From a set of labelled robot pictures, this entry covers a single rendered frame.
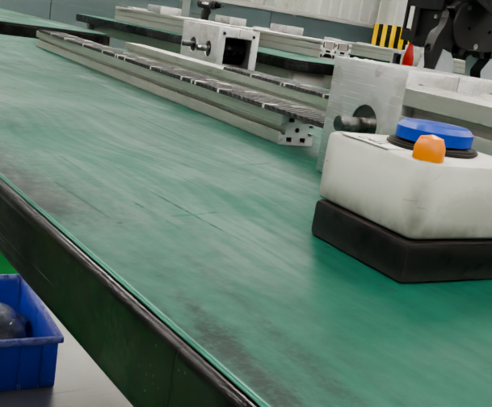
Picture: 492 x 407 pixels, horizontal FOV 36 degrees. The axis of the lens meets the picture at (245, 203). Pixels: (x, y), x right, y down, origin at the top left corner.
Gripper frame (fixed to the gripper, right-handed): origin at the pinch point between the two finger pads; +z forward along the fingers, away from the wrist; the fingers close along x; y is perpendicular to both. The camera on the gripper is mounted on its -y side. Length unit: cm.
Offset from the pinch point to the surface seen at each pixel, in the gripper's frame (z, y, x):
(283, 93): 1.0, 31.5, 2.0
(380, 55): 0, 381, -298
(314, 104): 1.4, 24.5, 1.3
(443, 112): -4.0, -22.7, 23.9
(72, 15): 22, 1104, -282
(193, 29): -5, 91, -11
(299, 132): 1.8, 1.5, 18.7
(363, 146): -2.6, -29.8, 35.8
